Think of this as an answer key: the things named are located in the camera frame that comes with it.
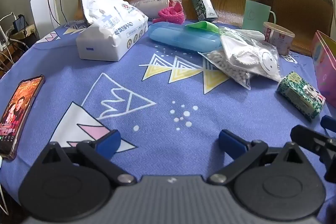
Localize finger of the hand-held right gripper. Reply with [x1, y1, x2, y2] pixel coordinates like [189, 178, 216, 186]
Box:
[290, 124, 336, 182]
[321, 115, 336, 132]

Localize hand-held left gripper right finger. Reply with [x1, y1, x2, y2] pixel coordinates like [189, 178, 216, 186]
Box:
[209, 130, 306, 186]

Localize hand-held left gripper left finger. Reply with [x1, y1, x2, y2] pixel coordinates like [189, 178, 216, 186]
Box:
[39, 130, 137, 186]

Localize green patterned tissue pack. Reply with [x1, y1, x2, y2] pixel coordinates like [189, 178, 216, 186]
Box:
[277, 71, 326, 122]

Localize pink tin box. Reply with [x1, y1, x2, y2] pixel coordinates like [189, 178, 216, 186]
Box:
[310, 30, 336, 101]

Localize zip bag of white beads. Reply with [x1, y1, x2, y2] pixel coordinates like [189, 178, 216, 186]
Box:
[198, 49, 252, 90]

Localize zip bag with smiley cloth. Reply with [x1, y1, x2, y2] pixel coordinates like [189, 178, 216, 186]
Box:
[219, 27, 282, 82]

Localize blue plastic case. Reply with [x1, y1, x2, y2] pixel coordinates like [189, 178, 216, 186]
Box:
[148, 21, 219, 52]

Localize pink fuzzy socks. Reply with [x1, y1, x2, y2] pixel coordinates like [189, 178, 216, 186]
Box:
[158, 2, 185, 24]

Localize blue printed tablecloth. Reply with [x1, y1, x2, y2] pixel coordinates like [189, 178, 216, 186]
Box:
[0, 18, 336, 224]

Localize smartphone in clear case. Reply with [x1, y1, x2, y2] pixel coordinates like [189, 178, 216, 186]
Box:
[0, 75, 46, 161]

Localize paper bowl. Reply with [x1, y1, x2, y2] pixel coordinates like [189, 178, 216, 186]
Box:
[262, 21, 296, 55]

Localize white tissue pack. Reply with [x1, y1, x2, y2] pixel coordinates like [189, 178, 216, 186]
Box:
[76, 0, 149, 62]

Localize brown chair back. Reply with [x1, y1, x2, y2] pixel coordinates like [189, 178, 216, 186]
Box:
[264, 0, 334, 54]

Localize mint green mug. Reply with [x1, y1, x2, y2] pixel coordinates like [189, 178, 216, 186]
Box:
[242, 0, 277, 28]

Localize green milk carton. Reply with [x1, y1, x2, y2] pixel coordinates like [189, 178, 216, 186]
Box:
[188, 0, 218, 20]

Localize black charger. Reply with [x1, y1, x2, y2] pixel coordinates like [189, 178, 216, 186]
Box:
[14, 15, 28, 30]

